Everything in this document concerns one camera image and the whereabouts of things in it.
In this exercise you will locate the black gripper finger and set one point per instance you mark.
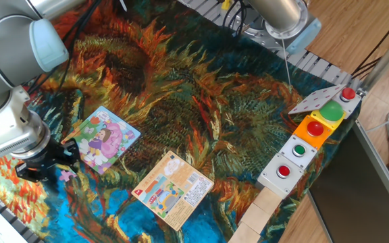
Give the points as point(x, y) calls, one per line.
point(29, 173)
point(71, 150)

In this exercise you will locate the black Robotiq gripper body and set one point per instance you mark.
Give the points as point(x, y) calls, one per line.
point(46, 155)

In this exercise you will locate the pink puzzle piece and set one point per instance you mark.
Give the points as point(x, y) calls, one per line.
point(67, 175)

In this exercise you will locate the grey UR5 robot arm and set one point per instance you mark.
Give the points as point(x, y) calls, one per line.
point(5, 57)

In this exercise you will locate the colourful girl puzzle board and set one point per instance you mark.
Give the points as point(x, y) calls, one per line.
point(110, 138)

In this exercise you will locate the orange vehicle puzzle board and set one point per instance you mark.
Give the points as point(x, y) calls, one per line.
point(174, 189)

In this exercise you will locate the sunflower painting tablecloth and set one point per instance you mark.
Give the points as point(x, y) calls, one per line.
point(231, 101)

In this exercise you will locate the light wooden block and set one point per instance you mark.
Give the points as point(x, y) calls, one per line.
point(254, 217)
point(267, 200)
point(243, 234)

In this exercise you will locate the large grey red-button box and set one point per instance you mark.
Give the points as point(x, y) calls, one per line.
point(275, 179)

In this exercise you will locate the yellow plastic clip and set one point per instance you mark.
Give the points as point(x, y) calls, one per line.
point(226, 4)

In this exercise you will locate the grey green-button box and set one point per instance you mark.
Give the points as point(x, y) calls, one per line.
point(298, 150)

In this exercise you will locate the orange red-button box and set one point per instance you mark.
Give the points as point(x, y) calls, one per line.
point(315, 129)

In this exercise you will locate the white card with red dots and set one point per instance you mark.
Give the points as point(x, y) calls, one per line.
point(316, 99)

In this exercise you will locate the yellow green-dome button box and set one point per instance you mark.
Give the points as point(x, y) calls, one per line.
point(331, 110)

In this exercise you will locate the small grey red-button box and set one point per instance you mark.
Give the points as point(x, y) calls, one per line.
point(347, 94)

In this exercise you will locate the dark grey panel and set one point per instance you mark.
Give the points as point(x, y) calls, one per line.
point(356, 195)

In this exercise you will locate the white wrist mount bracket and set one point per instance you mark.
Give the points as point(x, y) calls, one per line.
point(8, 131)

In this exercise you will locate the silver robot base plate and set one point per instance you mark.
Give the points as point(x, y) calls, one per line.
point(265, 42)

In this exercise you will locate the aluminium corner post beam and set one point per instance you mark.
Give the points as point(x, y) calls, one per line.
point(383, 60)

